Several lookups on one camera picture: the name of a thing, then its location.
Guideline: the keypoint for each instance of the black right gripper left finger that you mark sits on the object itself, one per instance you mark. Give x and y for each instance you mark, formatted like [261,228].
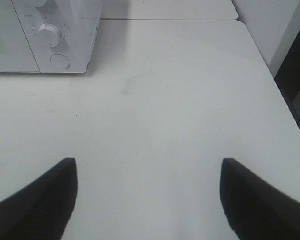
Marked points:
[42,209]

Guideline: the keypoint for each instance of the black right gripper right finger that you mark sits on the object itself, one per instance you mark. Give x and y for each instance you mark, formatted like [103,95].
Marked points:
[256,210]

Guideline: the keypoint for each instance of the round white door button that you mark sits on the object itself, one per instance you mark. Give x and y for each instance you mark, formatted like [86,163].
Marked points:
[60,61]

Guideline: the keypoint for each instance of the white microwave door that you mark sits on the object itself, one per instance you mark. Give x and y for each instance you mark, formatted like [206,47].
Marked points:
[15,53]

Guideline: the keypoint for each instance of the white microwave knob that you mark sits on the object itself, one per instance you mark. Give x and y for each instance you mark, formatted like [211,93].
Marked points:
[49,34]
[37,3]

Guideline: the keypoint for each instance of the dark cabinet beside table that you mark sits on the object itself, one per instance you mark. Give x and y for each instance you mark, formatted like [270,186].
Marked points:
[288,78]

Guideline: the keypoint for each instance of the white microwave oven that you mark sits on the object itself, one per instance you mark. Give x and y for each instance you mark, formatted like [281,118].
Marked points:
[78,22]

